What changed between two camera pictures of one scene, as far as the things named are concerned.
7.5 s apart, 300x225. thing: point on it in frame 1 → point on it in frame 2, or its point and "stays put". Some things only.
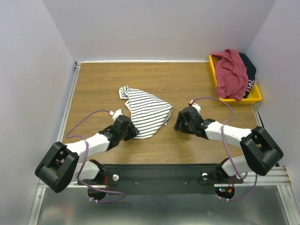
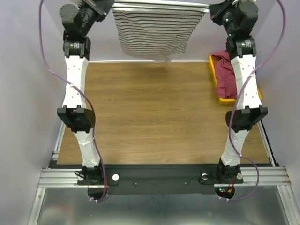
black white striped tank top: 148,114 → 158,29
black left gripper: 134,132 → 100,7
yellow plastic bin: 255,96 stays put
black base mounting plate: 160,179 stays put
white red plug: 197,106 → 248,1
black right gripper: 182,120 → 215,11
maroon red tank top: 231,77 stays put
